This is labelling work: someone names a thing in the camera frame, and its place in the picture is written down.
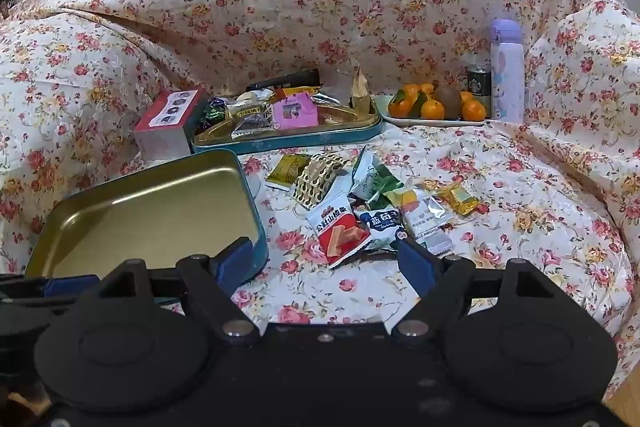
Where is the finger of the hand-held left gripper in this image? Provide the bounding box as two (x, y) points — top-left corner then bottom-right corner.
(0, 274), (101, 308)

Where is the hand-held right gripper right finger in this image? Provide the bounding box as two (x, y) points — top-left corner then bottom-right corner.
(391, 238), (548, 339)

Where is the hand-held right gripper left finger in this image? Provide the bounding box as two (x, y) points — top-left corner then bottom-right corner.
(97, 237), (261, 339)

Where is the silver yellow snack packet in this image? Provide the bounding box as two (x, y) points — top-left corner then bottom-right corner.
(387, 187), (455, 255)

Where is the gold foil snack packet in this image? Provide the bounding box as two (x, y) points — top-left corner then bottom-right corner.
(436, 183), (482, 215)

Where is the red white snack packet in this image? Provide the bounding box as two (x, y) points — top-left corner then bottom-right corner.
(306, 174), (372, 269)

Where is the dark green snack packet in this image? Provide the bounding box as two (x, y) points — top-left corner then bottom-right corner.
(375, 163), (407, 198)

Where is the teal tin tray gold inside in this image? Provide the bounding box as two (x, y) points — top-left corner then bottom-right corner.
(24, 148), (269, 288)

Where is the green white snack packet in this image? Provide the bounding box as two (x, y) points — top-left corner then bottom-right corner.
(348, 147), (388, 202)

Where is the yellow green snack packet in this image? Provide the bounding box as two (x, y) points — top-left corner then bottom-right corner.
(264, 153), (312, 192)

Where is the gold patterned snack packet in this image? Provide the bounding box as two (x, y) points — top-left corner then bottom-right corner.
(290, 152), (353, 210)

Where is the dark clear snack packet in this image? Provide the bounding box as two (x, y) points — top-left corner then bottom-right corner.
(231, 114), (275, 140)

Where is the white fruit plate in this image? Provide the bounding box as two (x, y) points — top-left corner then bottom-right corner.
(375, 94), (493, 128)

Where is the green foil candy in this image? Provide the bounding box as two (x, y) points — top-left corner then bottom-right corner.
(200, 99), (228, 130)

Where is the red box with pictures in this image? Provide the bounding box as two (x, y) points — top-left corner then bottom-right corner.
(133, 89), (208, 160)

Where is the white packet yellow label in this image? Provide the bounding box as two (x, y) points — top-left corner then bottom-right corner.
(225, 102), (268, 120)

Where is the teal tin tray with sweets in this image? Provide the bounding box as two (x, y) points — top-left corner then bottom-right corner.
(191, 94), (383, 156)

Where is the tangerine with leaf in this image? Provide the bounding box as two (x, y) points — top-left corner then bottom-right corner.
(416, 92), (446, 120)
(387, 91), (412, 118)

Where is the pink snack packet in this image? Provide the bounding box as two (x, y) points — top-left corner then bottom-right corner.
(270, 96), (320, 131)

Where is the brown kiwi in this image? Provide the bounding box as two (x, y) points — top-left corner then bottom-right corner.
(434, 84), (463, 120)

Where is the orange snack packet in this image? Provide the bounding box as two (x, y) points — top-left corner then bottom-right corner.
(272, 87), (321, 100)

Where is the dark drink can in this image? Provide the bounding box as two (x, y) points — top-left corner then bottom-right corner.
(467, 64), (493, 112)

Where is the black snack packet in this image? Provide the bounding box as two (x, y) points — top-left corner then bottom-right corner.
(246, 69), (321, 92)

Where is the purple white thermos bottle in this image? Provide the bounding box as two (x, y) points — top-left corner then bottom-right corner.
(489, 18), (526, 124)

